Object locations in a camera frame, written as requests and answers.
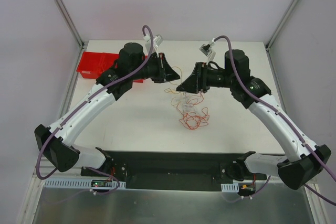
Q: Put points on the aluminium frame post left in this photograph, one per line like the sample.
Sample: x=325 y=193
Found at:
x=69 y=22

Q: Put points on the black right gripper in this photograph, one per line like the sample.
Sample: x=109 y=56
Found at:
x=200 y=76

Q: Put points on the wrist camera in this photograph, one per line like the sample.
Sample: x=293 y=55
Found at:
x=157 y=40
x=207 y=50

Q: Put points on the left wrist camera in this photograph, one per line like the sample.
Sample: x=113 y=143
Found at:
x=157 y=40

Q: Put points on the aluminium frame post right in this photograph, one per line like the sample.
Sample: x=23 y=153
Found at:
x=284 y=19

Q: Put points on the aluminium frame post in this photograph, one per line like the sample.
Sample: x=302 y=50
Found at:
x=69 y=22
x=284 y=19

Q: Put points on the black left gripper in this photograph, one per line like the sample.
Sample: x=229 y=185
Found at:
x=161 y=67

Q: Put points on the white slotted cable duct right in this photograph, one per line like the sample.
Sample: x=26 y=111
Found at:
x=230 y=188

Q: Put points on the aluminium front rail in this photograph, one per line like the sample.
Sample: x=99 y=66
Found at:
x=46 y=167

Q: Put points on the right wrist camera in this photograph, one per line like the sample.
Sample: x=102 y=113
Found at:
x=207 y=50

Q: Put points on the red plastic bin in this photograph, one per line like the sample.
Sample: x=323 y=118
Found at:
x=93 y=64

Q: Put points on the white slotted cable duct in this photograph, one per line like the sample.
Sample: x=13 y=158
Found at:
x=75 y=183
x=230 y=188

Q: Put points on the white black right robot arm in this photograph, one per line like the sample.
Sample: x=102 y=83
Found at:
x=303 y=159

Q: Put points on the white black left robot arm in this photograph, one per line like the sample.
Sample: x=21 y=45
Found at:
x=57 y=141

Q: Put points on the white slotted cable duct left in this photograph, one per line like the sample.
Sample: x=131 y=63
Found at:
x=75 y=183

